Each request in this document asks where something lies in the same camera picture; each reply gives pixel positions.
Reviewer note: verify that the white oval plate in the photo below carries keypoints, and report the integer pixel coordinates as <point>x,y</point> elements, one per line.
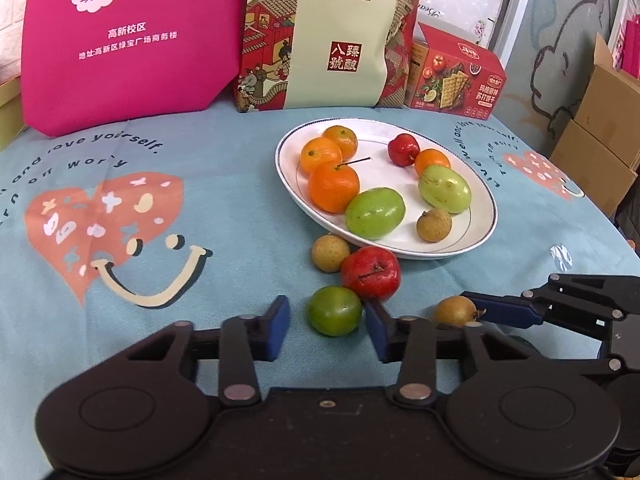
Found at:
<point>470,228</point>

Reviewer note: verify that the cardboard boxes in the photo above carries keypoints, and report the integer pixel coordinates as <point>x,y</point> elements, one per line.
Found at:
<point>599,148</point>

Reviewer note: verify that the large orange with stem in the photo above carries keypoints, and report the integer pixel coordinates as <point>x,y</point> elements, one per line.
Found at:
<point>332,185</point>

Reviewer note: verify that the magenta tote bag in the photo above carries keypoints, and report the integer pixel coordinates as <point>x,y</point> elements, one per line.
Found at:
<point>87,63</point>

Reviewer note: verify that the large red apple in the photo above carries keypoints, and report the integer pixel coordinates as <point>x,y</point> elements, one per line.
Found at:
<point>372,273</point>

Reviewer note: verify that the orange tangerine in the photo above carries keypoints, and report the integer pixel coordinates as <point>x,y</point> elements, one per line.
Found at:
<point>317,151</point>

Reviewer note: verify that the small orange right side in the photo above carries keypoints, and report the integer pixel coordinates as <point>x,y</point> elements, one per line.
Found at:
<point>430,157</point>

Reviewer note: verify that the small red apple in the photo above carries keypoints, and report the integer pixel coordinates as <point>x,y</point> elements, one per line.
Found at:
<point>403,150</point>

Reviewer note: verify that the small orange on plate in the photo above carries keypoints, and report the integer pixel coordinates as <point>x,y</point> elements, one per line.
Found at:
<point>344,138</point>

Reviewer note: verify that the red cracker box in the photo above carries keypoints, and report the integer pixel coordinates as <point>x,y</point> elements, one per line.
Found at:
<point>448,74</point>

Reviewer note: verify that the round green tomato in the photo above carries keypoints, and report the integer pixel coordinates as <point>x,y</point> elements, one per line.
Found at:
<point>334,311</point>

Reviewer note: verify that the red green gift bag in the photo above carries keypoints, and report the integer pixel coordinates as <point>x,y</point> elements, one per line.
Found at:
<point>320,53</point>

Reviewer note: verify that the blue printed tablecloth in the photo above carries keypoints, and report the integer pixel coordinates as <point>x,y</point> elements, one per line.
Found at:
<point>110,234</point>

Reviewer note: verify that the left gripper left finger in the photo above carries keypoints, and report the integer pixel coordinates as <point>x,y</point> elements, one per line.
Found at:
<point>150,404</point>

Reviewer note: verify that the green gift box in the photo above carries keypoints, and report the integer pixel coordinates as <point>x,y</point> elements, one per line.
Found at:
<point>11,112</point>

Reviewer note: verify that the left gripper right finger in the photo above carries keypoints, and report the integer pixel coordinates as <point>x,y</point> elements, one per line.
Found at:
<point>503,407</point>

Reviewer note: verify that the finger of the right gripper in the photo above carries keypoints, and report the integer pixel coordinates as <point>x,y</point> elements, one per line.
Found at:
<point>505,307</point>

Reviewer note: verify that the tan longan fruit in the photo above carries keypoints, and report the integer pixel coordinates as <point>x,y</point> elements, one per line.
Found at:
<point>434,225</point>

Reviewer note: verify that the brown longan fruit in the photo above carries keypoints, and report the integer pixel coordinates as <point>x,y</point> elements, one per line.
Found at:
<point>457,311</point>

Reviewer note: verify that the green jujube fruit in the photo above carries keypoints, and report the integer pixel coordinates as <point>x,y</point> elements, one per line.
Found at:
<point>375,213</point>
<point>443,188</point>

